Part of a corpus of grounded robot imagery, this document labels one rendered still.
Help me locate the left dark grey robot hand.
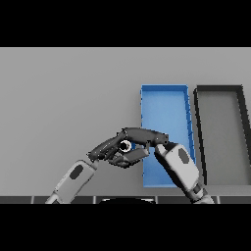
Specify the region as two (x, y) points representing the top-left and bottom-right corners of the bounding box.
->
(86, 128), (139, 170)

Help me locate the right dark grey robot hand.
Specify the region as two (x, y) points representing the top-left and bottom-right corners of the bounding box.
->
(121, 126), (171, 160)

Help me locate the blue bin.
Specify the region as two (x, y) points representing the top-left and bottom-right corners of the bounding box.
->
(139, 83), (197, 188)

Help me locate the dark grey bin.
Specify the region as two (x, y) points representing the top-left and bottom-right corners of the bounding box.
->
(192, 84), (251, 187)

